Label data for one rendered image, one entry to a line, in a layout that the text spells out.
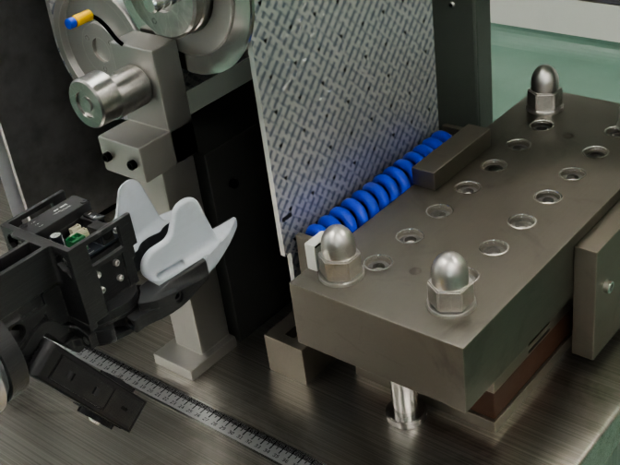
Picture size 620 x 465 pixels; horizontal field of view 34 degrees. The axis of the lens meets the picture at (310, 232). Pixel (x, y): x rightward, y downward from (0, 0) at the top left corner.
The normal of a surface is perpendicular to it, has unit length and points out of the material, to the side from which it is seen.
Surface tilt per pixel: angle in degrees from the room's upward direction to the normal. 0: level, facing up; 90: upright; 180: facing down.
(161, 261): 89
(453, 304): 90
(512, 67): 0
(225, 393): 0
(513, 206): 0
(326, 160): 90
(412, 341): 90
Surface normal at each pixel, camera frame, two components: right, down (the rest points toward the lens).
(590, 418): -0.11, -0.84
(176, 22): -0.63, 0.47
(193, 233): 0.70, 0.29
